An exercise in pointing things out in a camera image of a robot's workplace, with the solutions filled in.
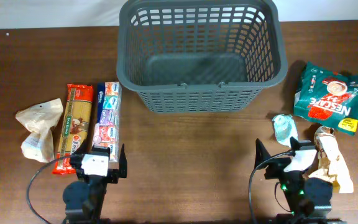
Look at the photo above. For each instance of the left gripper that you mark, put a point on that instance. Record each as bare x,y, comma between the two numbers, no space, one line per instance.
113,174

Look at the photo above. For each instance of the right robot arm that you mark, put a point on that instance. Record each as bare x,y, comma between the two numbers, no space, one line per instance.
309,199

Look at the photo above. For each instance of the small pale green packet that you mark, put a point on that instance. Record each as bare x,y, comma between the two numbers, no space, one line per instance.
284,129

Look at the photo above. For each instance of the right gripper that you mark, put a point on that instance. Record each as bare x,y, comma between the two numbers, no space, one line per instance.
276,165

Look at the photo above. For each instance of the brown white snack bag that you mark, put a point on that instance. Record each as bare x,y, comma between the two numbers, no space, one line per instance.
331,165

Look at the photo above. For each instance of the green Nescafe coffee bag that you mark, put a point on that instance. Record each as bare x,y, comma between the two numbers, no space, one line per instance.
328,98

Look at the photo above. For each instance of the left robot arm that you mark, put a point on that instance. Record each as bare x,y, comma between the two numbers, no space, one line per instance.
84,198

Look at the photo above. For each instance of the Kleenex tissue multipack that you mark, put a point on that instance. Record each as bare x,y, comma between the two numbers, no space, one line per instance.
106,129

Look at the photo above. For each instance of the beige crumpled paper bag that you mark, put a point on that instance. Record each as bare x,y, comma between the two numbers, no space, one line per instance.
39,121

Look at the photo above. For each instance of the San Remo spaghetti pack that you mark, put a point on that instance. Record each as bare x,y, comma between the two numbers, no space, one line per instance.
76,119

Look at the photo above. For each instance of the grey plastic basket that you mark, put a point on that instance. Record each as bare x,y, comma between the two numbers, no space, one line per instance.
199,56

